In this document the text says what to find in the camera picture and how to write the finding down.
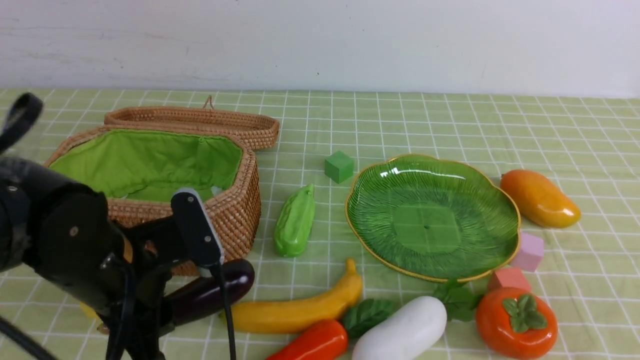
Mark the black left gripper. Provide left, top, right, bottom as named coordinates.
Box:
left=22, top=182, right=176, bottom=360

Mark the purple eggplant toy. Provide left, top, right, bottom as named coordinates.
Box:
left=134, top=259, right=255, bottom=337

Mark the green bitter gourd toy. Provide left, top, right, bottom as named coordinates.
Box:
left=273, top=183, right=316, bottom=258

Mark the yellow banana toy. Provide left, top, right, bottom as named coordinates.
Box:
left=231, top=258, right=363, bottom=334

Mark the red carrot toy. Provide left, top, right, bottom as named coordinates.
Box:
left=267, top=298, right=399, bottom=360

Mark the white radish toy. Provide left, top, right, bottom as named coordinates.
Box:
left=351, top=282, right=484, bottom=360

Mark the orange persimmon toy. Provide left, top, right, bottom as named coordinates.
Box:
left=475, top=287, right=559, bottom=360

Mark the orange yellow mango toy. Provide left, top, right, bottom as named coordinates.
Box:
left=499, top=169, right=582, bottom=229

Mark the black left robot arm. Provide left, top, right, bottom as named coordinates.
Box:
left=1, top=154, right=166, bottom=360

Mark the yellow foam hexagon block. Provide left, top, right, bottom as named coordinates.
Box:
left=78, top=302, right=101, bottom=321

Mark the green fabric basket liner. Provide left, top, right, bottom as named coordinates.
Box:
left=50, top=129, right=243, bottom=203

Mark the woven wicker basket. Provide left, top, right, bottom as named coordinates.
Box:
left=45, top=124, right=262, bottom=261

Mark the woven wicker basket lid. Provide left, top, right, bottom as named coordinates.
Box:
left=103, top=96, right=281, bottom=150

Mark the green foam cube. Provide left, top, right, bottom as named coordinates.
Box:
left=324, top=150, right=355, bottom=184

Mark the green leaf-shaped glass plate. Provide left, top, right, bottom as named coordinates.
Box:
left=344, top=153, right=522, bottom=283

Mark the coral red foam cube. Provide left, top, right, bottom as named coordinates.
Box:
left=487, top=267, right=531, bottom=292

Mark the pink foam cube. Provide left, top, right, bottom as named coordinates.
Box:
left=510, top=232, right=546, bottom=272

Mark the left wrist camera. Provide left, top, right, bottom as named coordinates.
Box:
left=170, top=187, right=225, bottom=280

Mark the black camera cable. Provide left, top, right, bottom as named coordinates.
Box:
left=212, top=262, right=237, bottom=360

